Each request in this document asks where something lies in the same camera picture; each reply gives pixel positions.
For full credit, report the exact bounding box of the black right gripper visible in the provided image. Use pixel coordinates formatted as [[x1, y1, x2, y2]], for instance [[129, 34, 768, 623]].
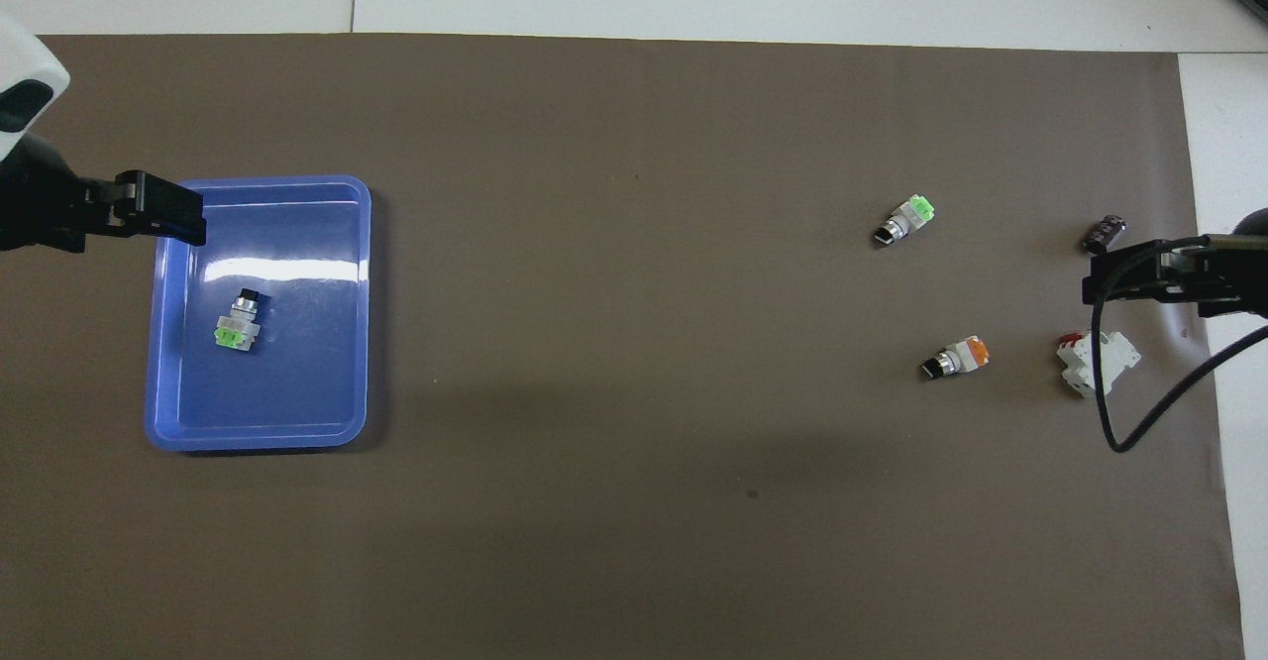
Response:
[[1081, 207, 1268, 321]]

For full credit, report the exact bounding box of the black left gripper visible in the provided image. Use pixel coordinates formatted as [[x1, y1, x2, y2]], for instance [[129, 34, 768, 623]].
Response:
[[0, 133, 208, 255]]

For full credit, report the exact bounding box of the orange green block selector switch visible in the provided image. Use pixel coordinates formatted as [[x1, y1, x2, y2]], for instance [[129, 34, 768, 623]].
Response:
[[214, 288, 266, 354]]

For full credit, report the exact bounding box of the small black terminal block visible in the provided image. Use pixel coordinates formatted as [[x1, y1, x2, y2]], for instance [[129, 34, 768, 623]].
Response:
[[1081, 212, 1130, 256]]

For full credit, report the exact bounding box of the white circuit breaker red lever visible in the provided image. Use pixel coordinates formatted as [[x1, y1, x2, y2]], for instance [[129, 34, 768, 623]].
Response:
[[1054, 330, 1142, 399]]

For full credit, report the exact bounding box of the blue plastic tray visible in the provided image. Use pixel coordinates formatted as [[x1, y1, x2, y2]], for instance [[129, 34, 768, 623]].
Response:
[[145, 175, 372, 453]]

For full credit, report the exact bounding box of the brown table mat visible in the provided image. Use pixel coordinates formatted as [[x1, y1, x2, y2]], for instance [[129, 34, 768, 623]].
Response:
[[0, 34, 1247, 660]]

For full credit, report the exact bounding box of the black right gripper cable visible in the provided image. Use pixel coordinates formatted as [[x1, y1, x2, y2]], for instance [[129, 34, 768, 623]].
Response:
[[1090, 244, 1268, 454]]

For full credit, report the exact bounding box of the orange block switch black knob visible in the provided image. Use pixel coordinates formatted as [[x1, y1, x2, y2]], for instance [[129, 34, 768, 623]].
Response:
[[918, 337, 992, 382]]

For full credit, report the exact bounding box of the green block switch black knob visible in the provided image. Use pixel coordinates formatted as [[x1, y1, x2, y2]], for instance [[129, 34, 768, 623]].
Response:
[[872, 194, 938, 250]]

